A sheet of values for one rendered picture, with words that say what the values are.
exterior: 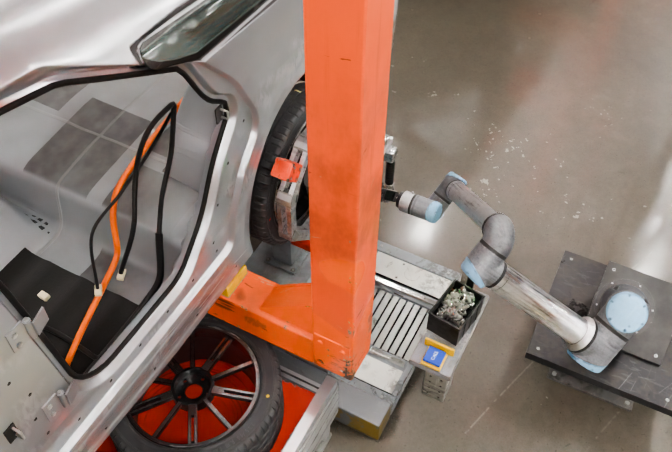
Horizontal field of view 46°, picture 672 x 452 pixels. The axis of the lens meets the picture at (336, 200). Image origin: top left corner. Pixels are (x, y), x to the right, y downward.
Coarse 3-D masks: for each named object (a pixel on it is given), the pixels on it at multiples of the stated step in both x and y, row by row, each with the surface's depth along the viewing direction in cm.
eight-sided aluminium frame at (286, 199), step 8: (304, 136) 287; (296, 144) 286; (304, 144) 285; (296, 152) 286; (304, 152) 285; (296, 160) 289; (304, 160) 285; (304, 168) 287; (280, 184) 288; (288, 184) 290; (296, 184) 286; (280, 192) 288; (288, 192) 287; (296, 192) 288; (280, 200) 288; (288, 200) 286; (280, 208) 291; (288, 208) 289; (280, 216) 295; (288, 216) 292; (280, 224) 299; (288, 224) 296; (296, 224) 300; (304, 224) 324; (280, 232) 302; (288, 232) 300; (296, 232) 303; (304, 232) 312; (296, 240) 307; (304, 240) 315
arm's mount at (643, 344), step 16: (608, 272) 323; (624, 272) 321; (640, 272) 319; (608, 288) 323; (640, 288) 319; (656, 288) 317; (592, 304) 324; (656, 304) 317; (656, 320) 317; (640, 336) 318; (656, 336) 316; (640, 352) 318; (656, 352) 316
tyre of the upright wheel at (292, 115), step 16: (288, 96) 293; (304, 96) 294; (288, 112) 288; (304, 112) 290; (272, 128) 285; (288, 128) 285; (272, 144) 284; (288, 144) 287; (272, 160) 282; (256, 176) 286; (272, 176) 284; (256, 192) 286; (272, 192) 290; (256, 208) 290; (272, 208) 295; (256, 224) 295; (272, 224) 301; (272, 240) 307; (288, 240) 323
